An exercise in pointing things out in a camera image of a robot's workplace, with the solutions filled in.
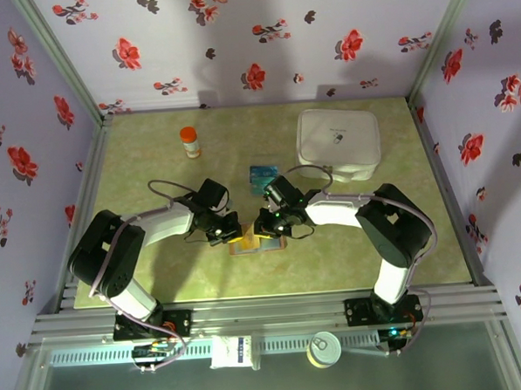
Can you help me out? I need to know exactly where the orange-capped pill bottle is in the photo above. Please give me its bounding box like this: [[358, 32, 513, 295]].
[[178, 126, 203, 161]]

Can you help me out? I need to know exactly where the aluminium corner post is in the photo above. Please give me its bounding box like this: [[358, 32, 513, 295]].
[[402, 0, 489, 107], [10, 0, 112, 128]]

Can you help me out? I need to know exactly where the orange credit card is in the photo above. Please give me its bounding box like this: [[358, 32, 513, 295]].
[[237, 224, 260, 253]]

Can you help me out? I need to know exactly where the lilac right arm cable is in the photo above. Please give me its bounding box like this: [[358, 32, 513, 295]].
[[284, 158, 445, 360]]

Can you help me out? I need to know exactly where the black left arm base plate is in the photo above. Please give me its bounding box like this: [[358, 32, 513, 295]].
[[112, 309, 194, 342]]

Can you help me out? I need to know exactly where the grey slotted cable duct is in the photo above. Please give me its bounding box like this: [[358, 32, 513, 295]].
[[47, 330, 383, 368]]

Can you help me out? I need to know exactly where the tin can with pull tab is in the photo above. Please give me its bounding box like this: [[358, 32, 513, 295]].
[[305, 330, 344, 371]]

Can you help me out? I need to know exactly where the white zip pouch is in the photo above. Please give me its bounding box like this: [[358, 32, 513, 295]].
[[292, 105, 384, 186]]

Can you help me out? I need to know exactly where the aluminium side frame rail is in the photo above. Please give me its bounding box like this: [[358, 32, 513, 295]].
[[46, 113, 124, 312], [406, 93, 496, 291]]

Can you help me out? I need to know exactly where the small circuit board with wires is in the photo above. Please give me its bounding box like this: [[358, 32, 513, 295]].
[[378, 324, 416, 357], [131, 338, 177, 373]]

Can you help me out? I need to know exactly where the brown leather card holder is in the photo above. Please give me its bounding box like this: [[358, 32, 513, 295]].
[[226, 219, 289, 257]]

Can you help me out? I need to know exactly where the wide aluminium frame rail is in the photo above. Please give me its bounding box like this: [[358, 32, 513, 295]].
[[28, 281, 511, 348]]

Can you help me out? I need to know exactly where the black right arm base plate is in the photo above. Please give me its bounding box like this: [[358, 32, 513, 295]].
[[343, 294, 424, 330]]

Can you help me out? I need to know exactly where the white packet with blue print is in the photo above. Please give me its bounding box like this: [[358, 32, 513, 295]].
[[208, 333, 255, 371]]

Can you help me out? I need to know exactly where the blue credit card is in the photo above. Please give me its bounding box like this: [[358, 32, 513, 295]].
[[249, 163, 283, 184]]

